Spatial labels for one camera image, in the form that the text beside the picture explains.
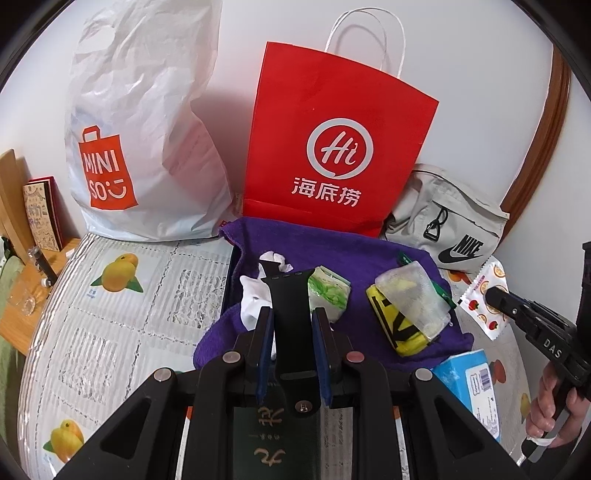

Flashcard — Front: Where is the white plastic shopping bag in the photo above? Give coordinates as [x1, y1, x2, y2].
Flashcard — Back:
[65, 0, 236, 241]

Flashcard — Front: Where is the light green cloth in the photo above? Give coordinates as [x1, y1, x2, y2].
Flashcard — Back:
[0, 258, 24, 462]

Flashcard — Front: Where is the red paper bag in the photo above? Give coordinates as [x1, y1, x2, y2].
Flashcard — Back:
[242, 7, 439, 238]

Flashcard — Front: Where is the fruit print tablecloth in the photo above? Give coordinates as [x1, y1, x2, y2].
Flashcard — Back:
[0, 231, 532, 480]

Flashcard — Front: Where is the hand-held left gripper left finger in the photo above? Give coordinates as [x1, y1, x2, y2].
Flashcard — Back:
[53, 307, 278, 480]

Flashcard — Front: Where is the person's right hand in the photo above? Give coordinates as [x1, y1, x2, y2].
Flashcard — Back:
[529, 360, 587, 439]

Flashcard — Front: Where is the white sock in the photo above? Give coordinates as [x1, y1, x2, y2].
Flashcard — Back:
[239, 250, 296, 361]

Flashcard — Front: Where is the wooden chair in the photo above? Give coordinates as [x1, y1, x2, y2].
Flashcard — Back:
[0, 148, 35, 264]

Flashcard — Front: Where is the grey waist bag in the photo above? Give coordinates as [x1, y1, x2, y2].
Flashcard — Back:
[384, 164, 509, 271]

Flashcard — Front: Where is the brown wooden door frame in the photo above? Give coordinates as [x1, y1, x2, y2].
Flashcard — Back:
[501, 46, 571, 227]

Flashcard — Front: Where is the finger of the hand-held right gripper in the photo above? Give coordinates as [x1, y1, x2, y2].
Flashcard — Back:
[485, 286, 532, 326]

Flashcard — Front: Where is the green pocket tissue pack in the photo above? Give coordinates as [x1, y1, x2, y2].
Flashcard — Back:
[308, 265, 352, 321]

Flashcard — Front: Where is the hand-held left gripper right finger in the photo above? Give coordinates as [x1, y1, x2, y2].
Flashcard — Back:
[311, 308, 525, 480]

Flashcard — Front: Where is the purple towel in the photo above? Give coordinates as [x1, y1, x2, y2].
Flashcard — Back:
[193, 217, 475, 370]

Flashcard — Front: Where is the blue tissue box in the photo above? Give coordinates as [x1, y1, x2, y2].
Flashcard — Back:
[431, 349, 502, 441]

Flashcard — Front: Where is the fruit print wipe packet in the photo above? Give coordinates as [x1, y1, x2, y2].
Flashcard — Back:
[458, 261, 507, 340]

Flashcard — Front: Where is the black small device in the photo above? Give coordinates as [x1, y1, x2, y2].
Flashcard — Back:
[28, 247, 58, 287]

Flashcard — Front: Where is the red book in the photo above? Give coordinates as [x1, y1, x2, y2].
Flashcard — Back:
[30, 175, 64, 250]

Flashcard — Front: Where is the illustrated brown book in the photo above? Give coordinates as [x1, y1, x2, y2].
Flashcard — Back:
[23, 181, 60, 252]

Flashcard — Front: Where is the translucent plastic pouch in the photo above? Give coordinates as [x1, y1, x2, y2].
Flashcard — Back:
[375, 261, 452, 342]

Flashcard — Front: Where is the wooden side table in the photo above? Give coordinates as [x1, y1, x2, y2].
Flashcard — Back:
[0, 235, 81, 356]

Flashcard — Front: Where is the black watch strap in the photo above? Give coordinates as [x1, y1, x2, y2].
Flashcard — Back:
[259, 260, 321, 416]

